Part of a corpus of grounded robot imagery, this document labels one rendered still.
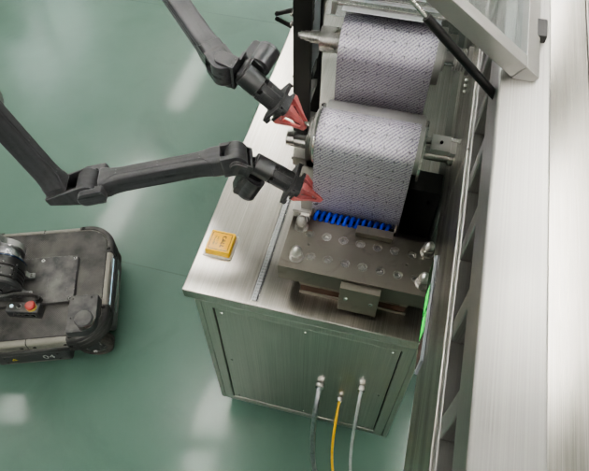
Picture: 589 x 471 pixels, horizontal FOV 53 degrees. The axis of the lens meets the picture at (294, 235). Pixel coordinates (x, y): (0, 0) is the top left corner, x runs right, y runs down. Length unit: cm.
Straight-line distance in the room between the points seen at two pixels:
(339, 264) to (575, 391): 70
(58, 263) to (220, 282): 110
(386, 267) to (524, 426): 86
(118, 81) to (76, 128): 41
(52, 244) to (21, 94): 133
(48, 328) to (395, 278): 145
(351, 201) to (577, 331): 71
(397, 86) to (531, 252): 83
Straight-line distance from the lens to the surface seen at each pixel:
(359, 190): 149
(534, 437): 70
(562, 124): 133
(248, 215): 174
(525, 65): 103
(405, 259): 152
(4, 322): 254
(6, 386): 270
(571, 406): 98
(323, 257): 150
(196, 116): 336
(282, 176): 150
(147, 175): 151
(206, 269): 165
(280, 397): 218
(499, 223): 83
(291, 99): 145
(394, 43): 151
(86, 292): 249
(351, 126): 140
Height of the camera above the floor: 229
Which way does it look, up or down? 55 degrees down
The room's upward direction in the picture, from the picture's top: straight up
